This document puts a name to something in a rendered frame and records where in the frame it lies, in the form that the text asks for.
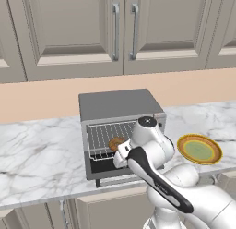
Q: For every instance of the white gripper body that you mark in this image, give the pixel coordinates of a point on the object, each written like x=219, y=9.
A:
x=120, y=160

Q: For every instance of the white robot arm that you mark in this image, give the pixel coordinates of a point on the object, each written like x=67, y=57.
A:
x=172, y=177

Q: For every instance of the brown bagel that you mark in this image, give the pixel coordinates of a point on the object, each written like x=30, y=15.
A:
x=115, y=143

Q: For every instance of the toaster oven door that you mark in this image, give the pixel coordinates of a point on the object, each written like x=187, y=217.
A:
x=107, y=179

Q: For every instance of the beige base cupboard door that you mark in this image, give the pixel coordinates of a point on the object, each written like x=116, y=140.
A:
x=113, y=211
x=27, y=217
x=227, y=180

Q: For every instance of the grey toaster oven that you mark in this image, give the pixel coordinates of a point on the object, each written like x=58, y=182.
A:
x=116, y=105

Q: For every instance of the yellow green plate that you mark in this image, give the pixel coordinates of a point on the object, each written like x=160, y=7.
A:
x=199, y=149

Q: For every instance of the beige wall cupboard door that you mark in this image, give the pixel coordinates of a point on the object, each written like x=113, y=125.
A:
x=226, y=29
x=172, y=26
x=70, y=29
x=7, y=38

